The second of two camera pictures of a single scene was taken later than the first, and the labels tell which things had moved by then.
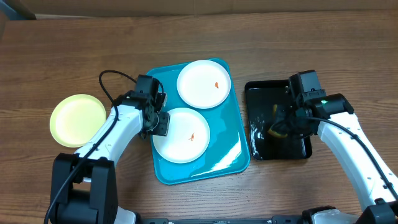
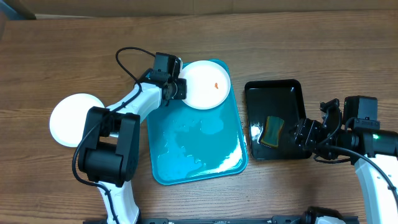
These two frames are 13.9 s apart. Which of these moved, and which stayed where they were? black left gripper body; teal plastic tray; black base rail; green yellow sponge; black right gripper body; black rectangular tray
Moved: black right gripper body; green yellow sponge; black left gripper body
Stayed: black base rail; black rectangular tray; teal plastic tray
